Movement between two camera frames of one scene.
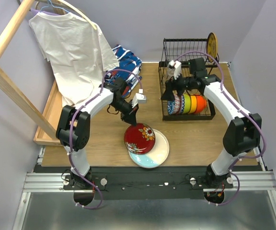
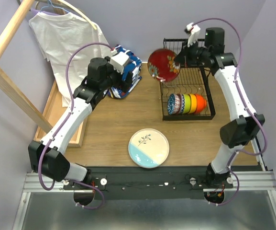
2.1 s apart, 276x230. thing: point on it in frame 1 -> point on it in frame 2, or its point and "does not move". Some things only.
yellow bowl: (193, 105) does not move
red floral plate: (139, 139) -> (161, 65)
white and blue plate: (156, 156) does not move
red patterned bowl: (176, 106) does not move
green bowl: (187, 103) does not move
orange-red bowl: (202, 103) does not move
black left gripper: (130, 112) -> (127, 78)
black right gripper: (170, 86) -> (182, 58)
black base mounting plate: (147, 183) does not move
